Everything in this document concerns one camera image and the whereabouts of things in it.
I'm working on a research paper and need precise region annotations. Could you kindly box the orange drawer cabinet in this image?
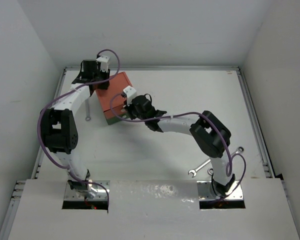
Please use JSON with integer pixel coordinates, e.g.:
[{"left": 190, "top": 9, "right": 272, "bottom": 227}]
[{"left": 95, "top": 72, "right": 132, "bottom": 119}]

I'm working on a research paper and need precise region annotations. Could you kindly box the green bottom drawer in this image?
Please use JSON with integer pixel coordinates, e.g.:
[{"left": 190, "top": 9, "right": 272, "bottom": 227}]
[{"left": 106, "top": 114, "right": 129, "bottom": 126}]

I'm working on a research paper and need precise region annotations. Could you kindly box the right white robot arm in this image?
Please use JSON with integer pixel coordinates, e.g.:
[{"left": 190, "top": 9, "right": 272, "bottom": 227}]
[{"left": 124, "top": 95, "right": 235, "bottom": 198}]

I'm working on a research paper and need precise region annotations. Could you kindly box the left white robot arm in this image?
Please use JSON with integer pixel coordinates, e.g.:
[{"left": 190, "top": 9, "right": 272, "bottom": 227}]
[{"left": 37, "top": 54, "right": 110, "bottom": 199}]

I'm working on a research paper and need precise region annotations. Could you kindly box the silver open-end wrench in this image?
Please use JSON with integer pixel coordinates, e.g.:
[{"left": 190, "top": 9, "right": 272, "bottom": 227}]
[{"left": 188, "top": 158, "right": 211, "bottom": 178}]

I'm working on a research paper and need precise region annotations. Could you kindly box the white front cover board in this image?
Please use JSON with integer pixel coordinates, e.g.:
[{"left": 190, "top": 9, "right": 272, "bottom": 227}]
[{"left": 9, "top": 178, "right": 299, "bottom": 240}]

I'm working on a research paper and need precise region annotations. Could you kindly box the silver ratchet wrench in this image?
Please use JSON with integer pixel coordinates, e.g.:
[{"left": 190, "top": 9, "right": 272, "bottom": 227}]
[{"left": 206, "top": 146, "right": 245, "bottom": 176}]

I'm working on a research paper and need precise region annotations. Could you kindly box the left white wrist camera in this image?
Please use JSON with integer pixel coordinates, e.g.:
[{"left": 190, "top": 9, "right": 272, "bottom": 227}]
[{"left": 96, "top": 55, "right": 111, "bottom": 73}]

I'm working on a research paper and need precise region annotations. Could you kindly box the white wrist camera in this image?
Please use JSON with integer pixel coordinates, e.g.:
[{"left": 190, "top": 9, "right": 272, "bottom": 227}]
[
  {"left": 122, "top": 85, "right": 138, "bottom": 106},
  {"left": 96, "top": 55, "right": 111, "bottom": 73}
]

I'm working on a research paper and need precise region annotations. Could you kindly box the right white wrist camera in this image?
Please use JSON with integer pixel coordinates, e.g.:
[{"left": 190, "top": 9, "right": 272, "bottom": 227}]
[{"left": 122, "top": 85, "right": 138, "bottom": 106}]

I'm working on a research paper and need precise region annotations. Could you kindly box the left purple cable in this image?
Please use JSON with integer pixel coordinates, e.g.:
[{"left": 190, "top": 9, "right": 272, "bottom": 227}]
[{"left": 37, "top": 48, "right": 120, "bottom": 208}]

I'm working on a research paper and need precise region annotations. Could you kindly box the purple cable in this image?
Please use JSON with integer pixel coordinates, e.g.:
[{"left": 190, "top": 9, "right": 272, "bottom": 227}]
[
  {"left": 37, "top": 48, "right": 120, "bottom": 208},
  {"left": 109, "top": 93, "right": 247, "bottom": 201}
]

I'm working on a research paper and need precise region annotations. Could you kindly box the aluminium table frame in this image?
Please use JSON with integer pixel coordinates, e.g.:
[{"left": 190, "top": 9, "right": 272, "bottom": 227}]
[{"left": 0, "top": 65, "right": 291, "bottom": 240}]

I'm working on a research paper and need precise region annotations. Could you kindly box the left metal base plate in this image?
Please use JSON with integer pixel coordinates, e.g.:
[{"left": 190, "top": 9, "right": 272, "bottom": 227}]
[{"left": 63, "top": 179, "right": 110, "bottom": 201}]

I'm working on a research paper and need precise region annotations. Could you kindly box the metal base plate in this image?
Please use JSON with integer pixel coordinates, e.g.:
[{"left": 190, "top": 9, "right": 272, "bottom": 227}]
[
  {"left": 196, "top": 180, "right": 244, "bottom": 201},
  {"left": 63, "top": 179, "right": 110, "bottom": 201}
]

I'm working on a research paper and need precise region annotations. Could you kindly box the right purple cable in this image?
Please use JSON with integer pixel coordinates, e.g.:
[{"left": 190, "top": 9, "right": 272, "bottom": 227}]
[{"left": 109, "top": 93, "right": 247, "bottom": 201}]

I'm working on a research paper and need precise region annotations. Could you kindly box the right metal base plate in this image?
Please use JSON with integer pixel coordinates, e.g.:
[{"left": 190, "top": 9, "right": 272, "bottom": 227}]
[{"left": 196, "top": 180, "right": 244, "bottom": 201}]

